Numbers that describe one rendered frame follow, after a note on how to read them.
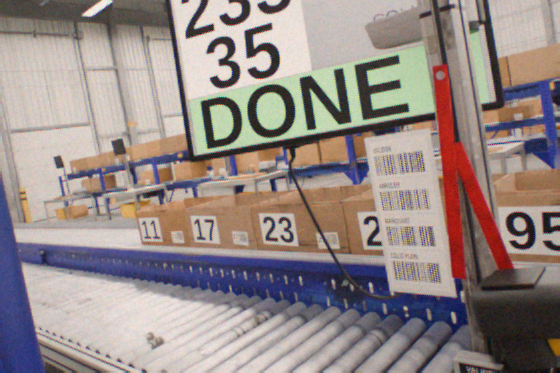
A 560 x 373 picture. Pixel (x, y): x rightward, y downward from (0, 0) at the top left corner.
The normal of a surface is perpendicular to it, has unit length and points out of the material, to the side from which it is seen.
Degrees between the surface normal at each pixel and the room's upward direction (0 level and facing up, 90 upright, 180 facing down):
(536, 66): 90
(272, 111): 86
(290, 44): 86
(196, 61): 86
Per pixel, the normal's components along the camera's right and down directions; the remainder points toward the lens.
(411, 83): -0.38, 0.05
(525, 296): -0.70, -0.40
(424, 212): -0.66, 0.16
